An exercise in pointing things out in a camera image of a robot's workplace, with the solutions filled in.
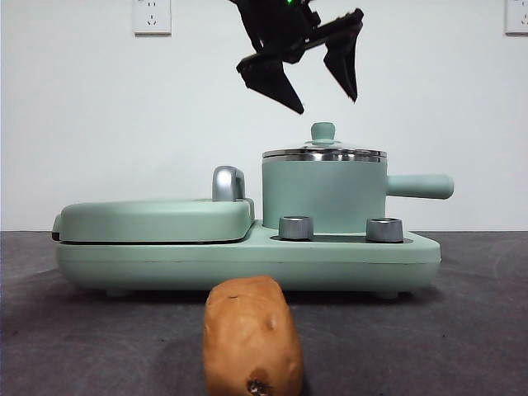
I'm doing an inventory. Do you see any glass lid with green knob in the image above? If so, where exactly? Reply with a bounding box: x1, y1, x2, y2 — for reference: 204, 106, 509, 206
262, 121, 388, 163

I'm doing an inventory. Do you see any brown potato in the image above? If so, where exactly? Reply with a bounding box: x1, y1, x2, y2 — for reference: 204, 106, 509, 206
201, 276, 304, 396

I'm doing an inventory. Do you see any silver control knob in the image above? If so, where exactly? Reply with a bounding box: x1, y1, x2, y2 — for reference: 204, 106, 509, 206
365, 217, 404, 243
278, 215, 314, 240

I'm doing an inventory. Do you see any green griddle cover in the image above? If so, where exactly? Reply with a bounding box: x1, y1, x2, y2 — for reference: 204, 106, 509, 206
52, 197, 257, 244

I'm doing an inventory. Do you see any green breakfast machine base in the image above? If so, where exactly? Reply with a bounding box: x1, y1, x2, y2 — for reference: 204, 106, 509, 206
54, 218, 442, 299

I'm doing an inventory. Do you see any chrome griddle cover handle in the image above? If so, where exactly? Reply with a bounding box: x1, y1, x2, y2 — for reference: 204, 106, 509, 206
212, 165, 248, 202

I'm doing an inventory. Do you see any green steamer pot with handle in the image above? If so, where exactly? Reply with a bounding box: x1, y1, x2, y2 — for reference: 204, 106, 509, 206
262, 158, 455, 232

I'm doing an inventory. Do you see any white wall socket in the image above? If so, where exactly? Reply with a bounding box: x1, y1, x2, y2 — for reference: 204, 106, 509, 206
505, 0, 528, 35
132, 0, 172, 35

